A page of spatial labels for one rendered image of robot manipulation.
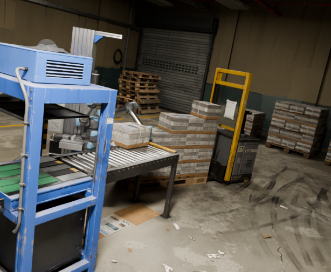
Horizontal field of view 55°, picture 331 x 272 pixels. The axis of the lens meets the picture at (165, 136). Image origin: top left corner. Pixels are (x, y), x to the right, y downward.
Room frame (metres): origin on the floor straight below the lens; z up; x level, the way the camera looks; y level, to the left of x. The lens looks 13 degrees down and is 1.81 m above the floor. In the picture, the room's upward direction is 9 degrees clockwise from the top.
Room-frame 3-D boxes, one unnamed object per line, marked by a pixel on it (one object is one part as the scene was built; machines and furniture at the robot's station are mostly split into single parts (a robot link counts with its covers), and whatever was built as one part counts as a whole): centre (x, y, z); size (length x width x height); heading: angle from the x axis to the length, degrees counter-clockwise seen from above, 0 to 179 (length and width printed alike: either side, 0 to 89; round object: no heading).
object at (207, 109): (5.05, -0.56, 0.65); 0.39 x 0.30 x 1.29; 36
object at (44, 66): (2.37, 0.99, 1.65); 0.60 x 0.45 x 0.20; 56
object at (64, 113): (2.37, 0.99, 1.30); 0.55 x 0.55 x 0.03; 56
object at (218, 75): (5.58, -0.72, 0.97); 0.09 x 0.09 x 1.75; 36
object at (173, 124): (4.71, -0.08, 0.95); 0.38 x 0.29 x 0.23; 36
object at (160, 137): (4.63, 0.03, 0.42); 1.17 x 0.39 x 0.83; 126
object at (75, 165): (2.72, 0.74, 0.77); 0.47 x 0.05 x 0.05; 56
